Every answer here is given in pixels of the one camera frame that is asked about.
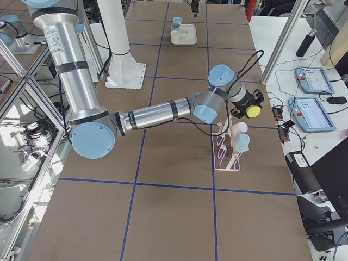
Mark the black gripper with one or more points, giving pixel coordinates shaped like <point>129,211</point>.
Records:
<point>244,101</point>
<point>195,6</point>

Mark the yellow plastic cup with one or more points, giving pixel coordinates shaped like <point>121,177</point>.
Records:
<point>253,111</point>

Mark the pink plastic cup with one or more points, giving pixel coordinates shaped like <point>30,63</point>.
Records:
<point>239,128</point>

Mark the light blue plastic cup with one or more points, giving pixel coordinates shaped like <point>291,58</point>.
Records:
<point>242,142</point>

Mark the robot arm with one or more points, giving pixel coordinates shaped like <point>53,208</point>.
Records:
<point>94,129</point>

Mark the grey plastic cup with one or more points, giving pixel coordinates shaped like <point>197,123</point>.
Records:
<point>175,27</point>

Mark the cream white plastic cup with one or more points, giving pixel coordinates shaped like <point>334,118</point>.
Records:
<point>175,37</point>

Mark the cream rabbit print tray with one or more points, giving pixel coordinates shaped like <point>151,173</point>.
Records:
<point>187,34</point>

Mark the near blue teach pendant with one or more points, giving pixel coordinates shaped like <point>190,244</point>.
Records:
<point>310,115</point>

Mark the blue teach pendant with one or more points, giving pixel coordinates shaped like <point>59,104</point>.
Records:
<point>314,80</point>
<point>310,115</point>

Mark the far blue teach pendant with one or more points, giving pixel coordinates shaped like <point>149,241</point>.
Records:
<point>314,80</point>

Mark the black label box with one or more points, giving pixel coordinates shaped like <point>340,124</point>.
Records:
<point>302,172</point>

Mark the black water bottle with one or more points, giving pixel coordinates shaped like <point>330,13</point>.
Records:
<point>306,43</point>

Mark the black monitor stand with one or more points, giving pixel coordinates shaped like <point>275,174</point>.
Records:
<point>326,228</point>

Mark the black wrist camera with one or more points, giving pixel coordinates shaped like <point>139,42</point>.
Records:
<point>258,97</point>

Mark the white wire cup rack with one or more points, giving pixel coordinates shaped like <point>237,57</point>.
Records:
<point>226,158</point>

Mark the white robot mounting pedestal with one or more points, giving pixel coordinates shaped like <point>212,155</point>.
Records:
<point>124,71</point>

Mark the aluminium frame post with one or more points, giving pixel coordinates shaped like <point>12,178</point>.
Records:
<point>283,38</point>

